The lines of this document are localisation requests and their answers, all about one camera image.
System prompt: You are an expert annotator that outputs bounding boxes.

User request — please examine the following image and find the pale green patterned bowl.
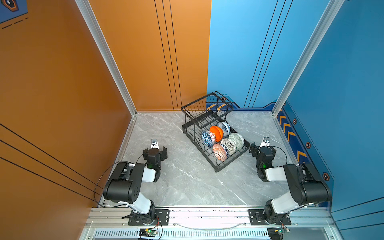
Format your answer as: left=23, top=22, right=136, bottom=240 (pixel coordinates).
left=229, top=133, right=245, bottom=150

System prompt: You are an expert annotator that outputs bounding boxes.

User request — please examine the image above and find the white black lattice bowl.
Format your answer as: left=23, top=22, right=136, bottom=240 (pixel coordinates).
left=221, top=138, right=237, bottom=156

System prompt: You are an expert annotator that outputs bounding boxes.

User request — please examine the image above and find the red white patterned bowl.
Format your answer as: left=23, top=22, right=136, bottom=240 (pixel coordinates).
left=213, top=144, right=227, bottom=162

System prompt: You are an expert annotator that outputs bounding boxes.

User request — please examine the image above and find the blue floral white bowl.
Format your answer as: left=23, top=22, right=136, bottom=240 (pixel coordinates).
left=217, top=122, right=231, bottom=138

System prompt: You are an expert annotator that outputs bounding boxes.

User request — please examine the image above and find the orange plastic bowl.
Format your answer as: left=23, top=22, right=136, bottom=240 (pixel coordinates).
left=210, top=126, right=224, bottom=143

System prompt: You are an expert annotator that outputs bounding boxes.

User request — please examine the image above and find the dark blue patterned bowl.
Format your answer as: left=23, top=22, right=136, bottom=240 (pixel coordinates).
left=202, top=131, right=216, bottom=148

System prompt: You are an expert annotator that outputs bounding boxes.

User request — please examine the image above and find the black wire dish rack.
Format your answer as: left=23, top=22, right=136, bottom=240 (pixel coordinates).
left=181, top=92, right=251, bottom=173

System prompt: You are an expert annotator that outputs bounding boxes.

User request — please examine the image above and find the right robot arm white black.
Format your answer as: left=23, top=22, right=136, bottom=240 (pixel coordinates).
left=249, top=142, right=332, bottom=225

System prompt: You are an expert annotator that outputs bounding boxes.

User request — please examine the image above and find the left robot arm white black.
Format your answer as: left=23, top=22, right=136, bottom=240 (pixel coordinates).
left=103, top=144, right=168, bottom=225

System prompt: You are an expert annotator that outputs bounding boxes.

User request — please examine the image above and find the circuit board right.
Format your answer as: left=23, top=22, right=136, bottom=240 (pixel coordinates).
left=267, top=228, right=290, bottom=240

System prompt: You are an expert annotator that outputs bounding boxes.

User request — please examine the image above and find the green circuit board left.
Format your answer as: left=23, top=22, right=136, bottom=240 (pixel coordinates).
left=139, top=229, right=159, bottom=240

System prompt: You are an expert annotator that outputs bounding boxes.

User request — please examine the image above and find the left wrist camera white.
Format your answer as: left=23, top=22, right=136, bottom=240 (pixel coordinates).
left=151, top=139, right=160, bottom=149

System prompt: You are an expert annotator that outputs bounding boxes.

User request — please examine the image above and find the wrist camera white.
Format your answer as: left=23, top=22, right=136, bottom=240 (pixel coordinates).
left=260, top=137, right=271, bottom=148
left=151, top=139, right=160, bottom=149

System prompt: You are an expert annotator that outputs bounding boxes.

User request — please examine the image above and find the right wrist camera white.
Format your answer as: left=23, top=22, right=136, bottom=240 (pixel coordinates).
left=260, top=137, right=271, bottom=148

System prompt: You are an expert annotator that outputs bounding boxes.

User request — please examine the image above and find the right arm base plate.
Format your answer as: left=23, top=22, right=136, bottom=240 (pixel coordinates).
left=248, top=209, right=292, bottom=226

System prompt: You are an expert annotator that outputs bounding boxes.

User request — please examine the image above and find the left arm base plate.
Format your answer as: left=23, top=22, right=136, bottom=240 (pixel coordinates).
left=128, top=209, right=170, bottom=226

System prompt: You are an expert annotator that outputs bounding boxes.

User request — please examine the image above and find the aluminium front rail frame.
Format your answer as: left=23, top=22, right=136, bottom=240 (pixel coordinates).
left=80, top=206, right=343, bottom=240

